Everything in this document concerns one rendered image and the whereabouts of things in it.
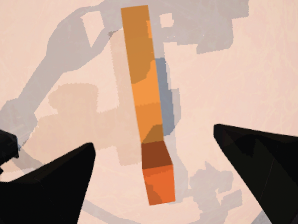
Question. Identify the orange bar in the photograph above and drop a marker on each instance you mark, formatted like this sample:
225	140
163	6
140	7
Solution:
157	165

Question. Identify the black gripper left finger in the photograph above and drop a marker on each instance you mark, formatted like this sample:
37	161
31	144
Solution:
52	194

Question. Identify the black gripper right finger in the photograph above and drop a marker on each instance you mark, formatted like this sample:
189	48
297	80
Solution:
268	164

